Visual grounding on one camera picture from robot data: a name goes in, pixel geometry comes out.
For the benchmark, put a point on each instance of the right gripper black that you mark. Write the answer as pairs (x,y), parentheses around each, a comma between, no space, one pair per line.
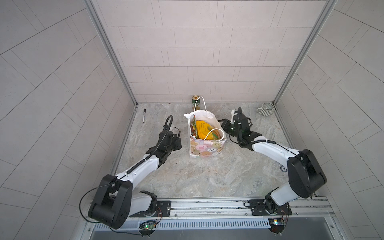
(225,123)

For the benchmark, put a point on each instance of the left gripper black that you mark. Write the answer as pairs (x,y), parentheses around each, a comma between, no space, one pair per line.
(177,143)

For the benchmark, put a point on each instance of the green red snack bag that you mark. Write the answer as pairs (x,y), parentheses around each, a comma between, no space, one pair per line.
(193,126)

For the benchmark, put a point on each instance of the white paper bag pig print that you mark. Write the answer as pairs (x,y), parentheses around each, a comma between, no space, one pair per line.
(205,148)

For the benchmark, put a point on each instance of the large yellow snack bag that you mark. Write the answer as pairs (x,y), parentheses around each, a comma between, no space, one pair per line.
(206,131)

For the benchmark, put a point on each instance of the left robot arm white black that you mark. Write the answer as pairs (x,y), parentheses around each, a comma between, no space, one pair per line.
(116,198)

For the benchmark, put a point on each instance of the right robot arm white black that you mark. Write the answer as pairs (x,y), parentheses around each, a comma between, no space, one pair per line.
(305,173)

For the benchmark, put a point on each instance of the striped ceramic mug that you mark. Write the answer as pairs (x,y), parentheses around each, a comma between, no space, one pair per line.
(266,110)

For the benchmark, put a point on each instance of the green drink can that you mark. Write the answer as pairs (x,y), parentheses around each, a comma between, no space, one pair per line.
(196,102)

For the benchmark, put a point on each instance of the left circuit board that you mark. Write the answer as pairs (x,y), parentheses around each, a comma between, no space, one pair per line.
(147,226)

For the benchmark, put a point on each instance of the circuit board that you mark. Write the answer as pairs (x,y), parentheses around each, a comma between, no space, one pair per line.
(147,226)
(277,225)

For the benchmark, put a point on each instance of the right circuit board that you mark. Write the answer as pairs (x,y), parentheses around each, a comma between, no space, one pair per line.
(277,225)

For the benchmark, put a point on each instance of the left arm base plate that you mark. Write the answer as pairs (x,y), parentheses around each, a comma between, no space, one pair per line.
(160,208)

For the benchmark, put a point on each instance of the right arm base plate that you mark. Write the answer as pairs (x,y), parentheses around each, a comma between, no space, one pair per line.
(256,207)

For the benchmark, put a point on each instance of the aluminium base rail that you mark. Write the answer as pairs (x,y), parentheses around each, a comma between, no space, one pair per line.
(232,207)

